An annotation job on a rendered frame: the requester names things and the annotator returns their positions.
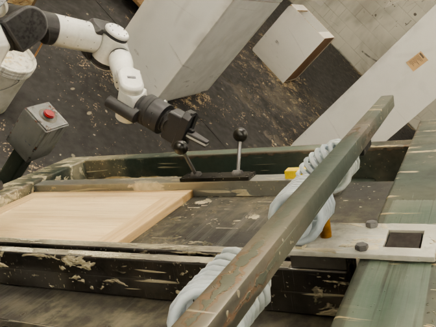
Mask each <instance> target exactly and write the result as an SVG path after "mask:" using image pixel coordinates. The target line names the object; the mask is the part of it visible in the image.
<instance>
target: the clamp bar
mask: <svg viewBox="0 0 436 327"><path fill-rule="evenodd" d="M335 146H336V144H335V143H329V145H327V144H322V145H321V147H320V148H316V149H315V151H314V152H311V153H310V154H309V157H305V158H304V162H303V163H301V164H300V165H299V168H300V169H299V170H298V171H297V172H296V176H300V174H303V175H304V174H309V175H310V174H311V173H312V172H313V170H314V169H315V168H316V167H317V166H318V165H319V164H320V163H321V162H322V161H323V160H324V159H325V157H326V156H327V155H328V153H327V152H326V151H325V149H326V150H327V151H328V152H329V153H330V152H331V151H332V150H333V148H334V147H335ZM319 153H321V155H320V154H319ZM314 157H315V158H314ZM308 162H310V163H308ZM304 167H305V168H306V169H304ZM391 232H398V233H422V235H423V239H422V244H421V248H398V247H385V244H386V242H387V238H388V236H389V235H390V233H391ZM224 248H226V247H212V246H196V245H165V244H149V243H119V242H103V241H72V240H56V239H25V238H9V237H0V284H12V285H25V286H32V287H44V288H51V289H65V290H72V291H84V292H91V293H104V294H111V295H123V296H130V297H143V298H155V299H162V300H174V299H175V298H176V297H177V295H178V294H179V292H181V290H183V288H184V287H185V286H186V285H187V284H188V282H189V281H191V280H192V279H193V277H194V276H195V275H197V274H198V273H199V272H200V270H201V269H203V268H205V267H206V266H207V264H208V262H210V261H213V259H214V257H215V256H216V255H218V254H221V252H222V251H223V249H224ZM356 258H357V259H372V260H392V261H419V262H420V261H426V262H435V258H436V224H398V223H390V224H381V223H378V222H377V221H375V220H369V221H367V222H366V223H331V222H330V219H328V221H327V222H326V224H325V225H324V228H323V229H322V232H321V233H320V234H319V236H318V237H317V238H316V239H315V240H314V241H312V242H310V243H307V244H305V245H295V246H294V247H293V249H292V251H291V252H290V253H289V255H288V256H287V257H286V259H285V260H284V262H283V263H282V264H281V266H280V267H279V269H278V270H277V271H276V273H275V274H274V276H273V277H272V278H271V302H270V303H269V304H268V305H267V306H266V307H265V309H266V310H273V311H286V312H293V313H305V314H312V315H325V316H332V317H334V316H335V315H336V313H337V310H338V309H339V306H340V304H341V301H342V299H343V297H344V295H345V293H346V290H347V288H348V285H349V283H350V281H351V279H352V276H353V274H354V272H355V269H356V267H357V263H356Z"/></svg>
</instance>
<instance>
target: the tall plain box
mask: <svg viewBox="0 0 436 327"><path fill-rule="evenodd" d="M282 1H283V0H144V2H143V3H142V4H141V6H140V7H139V9H138V11H137V12H136V13H135V15H134V17H133V18H132V19H131V21H130V23H129V24H128V25H127V27H126V29H125V30H126V31H127V32H128V35H129V39H128V41H127V44H128V48H129V51H130V54H131V56H132V60H133V63H134V69H137V70H140V73H141V77H142V80H143V84H144V88H145V89H146V90H147V95H150V94H153V95H155V96H157V97H158V98H160V99H162V100H163V101H164V100H166V101H170V100H173V99H178V98H181V97H187V96H190V95H194V94H198V93H201V92H202V91H206V90H208V89H209V88H210V87H211V85H212V84H213V83H214V82H215V81H216V80H217V78H218V77H219V76H220V75H221V73H222V72H223V71H224V70H225V69H226V68H227V66H228V65H229V64H230V63H231V61H232V60H233V59H234V58H235V57H236V56H237V54H238V53H239V52H240V51H241V50H242V48H244V46H245V45H246V44H247V42H248V41H249V40H250V39H251V37H253V35H254V34H255V33H256V32H257V30H258V29H259V28H260V27H261V26H262V25H263V23H264V22H265V21H266V20H267V18H268V17H269V16H270V15H271V14H272V13H273V11H274V10H275V9H276V7H277V6H278V5H279V4H280V3H281V2H282Z"/></svg>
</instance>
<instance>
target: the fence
mask: <svg viewBox="0 0 436 327"><path fill-rule="evenodd" d="M180 178H181V177H158V178H109V179H84V180H44V181H43V182H40V183H38V184H35V185H34V190H35V192H44V191H146V190H193V196H194V197H207V196H277V195H278V194H279V193H280V192H281V190H283V189H284V188H285V187H286V186H287V185H288V184H289V183H290V182H291V181H292V180H294V179H285V174H280V175H255V176H254V177H252V178H251V179H250V180H246V181H215V182H180Z"/></svg>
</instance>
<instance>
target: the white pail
mask: <svg viewBox="0 0 436 327"><path fill-rule="evenodd" d="M42 45H43V43H41V44H40V46H39V48H38V50H37V51H36V53H35V55H33V54H32V52H31V51H30V50H29V49H27V50H26V51H25V52H24V53H22V52H19V51H14V50H13V51H8V53H7V54H6V56H5V59H4V60H3V62H2V64H1V65H0V114H2V113H3V112H5V110H6V109H7V108H8V106H9V104H10V103H11V102H12V100H13V98H14V97H15V95H16V93H17V92H18V91H19V89H20V87H21V86H22V84H23V83H24V81H25V80H26V79H27V78H29V77H30V76H31V75H32V73H33V72H34V70H35V69H36V65H37V63H36V59H35V57H36V55H37V54H38V51H39V50H40V48H41V46H42Z"/></svg>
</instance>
